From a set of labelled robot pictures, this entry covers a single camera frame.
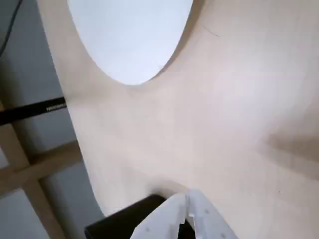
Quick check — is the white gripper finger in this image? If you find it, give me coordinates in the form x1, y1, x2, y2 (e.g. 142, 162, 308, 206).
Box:
131, 193, 188, 239
187, 188, 238, 239

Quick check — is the black bin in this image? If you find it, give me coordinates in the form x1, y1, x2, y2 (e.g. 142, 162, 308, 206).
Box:
84, 194, 197, 239

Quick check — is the black bar with white print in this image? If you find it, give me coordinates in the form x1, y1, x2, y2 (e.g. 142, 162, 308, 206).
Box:
0, 96, 68, 125

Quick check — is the white round plate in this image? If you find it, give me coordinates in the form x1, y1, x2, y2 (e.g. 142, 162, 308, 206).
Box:
66, 0, 195, 87

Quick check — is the wooden frame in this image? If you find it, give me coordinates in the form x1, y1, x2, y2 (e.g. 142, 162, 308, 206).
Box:
0, 102, 84, 239

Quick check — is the thin dark cable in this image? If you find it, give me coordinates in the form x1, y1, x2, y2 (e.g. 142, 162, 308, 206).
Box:
0, 0, 23, 57

